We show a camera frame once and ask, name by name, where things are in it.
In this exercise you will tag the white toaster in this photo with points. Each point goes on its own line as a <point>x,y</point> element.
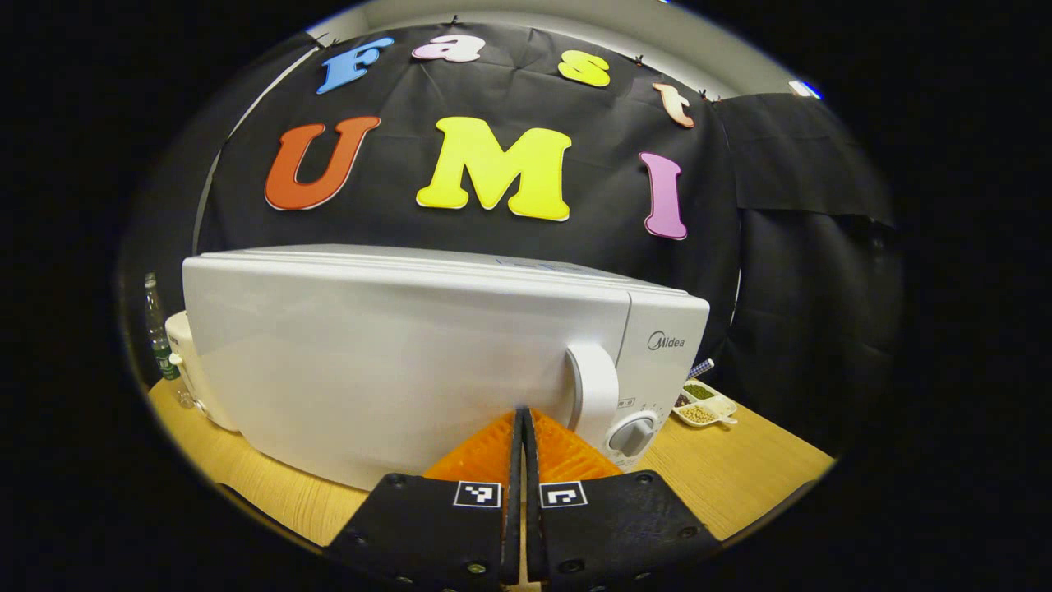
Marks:
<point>189,370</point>

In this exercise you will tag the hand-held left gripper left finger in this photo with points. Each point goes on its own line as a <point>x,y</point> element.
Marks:
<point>427,534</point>

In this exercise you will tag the black backdrop cloth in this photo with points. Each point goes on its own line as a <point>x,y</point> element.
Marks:
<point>575,230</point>

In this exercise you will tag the white microwave oven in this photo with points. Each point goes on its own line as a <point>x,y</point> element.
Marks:
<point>370,353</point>

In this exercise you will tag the small ceiling light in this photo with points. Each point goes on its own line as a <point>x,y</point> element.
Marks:
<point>805,89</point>

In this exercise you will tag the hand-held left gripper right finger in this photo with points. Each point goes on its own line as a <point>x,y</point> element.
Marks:
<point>616,534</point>

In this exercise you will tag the clear plastic water bottle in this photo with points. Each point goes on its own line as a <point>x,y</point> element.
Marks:
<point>162,345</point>

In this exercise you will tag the white divided dish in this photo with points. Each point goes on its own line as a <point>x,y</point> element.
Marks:
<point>707,407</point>

